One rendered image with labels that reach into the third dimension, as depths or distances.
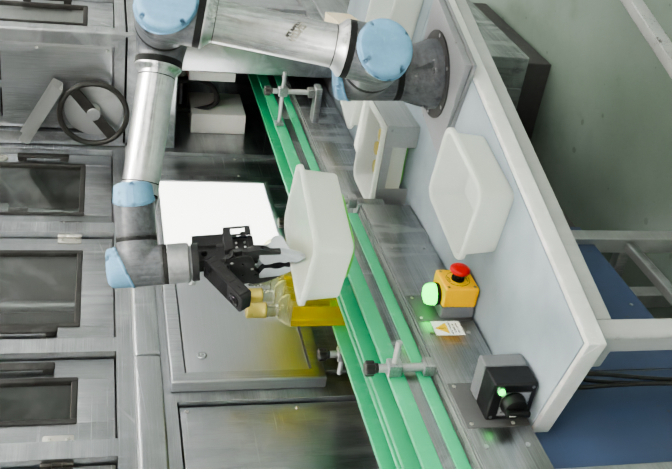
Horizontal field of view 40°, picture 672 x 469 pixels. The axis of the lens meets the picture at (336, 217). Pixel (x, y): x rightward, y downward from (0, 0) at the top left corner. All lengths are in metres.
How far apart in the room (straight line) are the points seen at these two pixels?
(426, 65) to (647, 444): 0.86
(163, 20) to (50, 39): 1.12
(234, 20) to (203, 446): 0.84
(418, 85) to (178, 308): 0.78
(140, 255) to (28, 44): 1.29
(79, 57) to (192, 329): 1.05
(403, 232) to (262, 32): 0.58
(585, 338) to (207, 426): 0.85
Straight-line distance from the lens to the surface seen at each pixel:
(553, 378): 1.57
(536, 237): 1.61
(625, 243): 2.32
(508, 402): 1.59
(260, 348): 2.12
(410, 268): 1.95
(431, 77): 1.96
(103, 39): 2.83
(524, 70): 3.15
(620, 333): 1.57
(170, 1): 1.76
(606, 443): 1.70
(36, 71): 2.90
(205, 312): 2.21
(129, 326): 2.20
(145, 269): 1.70
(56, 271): 2.42
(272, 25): 1.79
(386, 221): 2.11
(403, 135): 2.16
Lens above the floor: 1.48
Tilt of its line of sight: 15 degrees down
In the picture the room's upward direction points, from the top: 89 degrees counter-clockwise
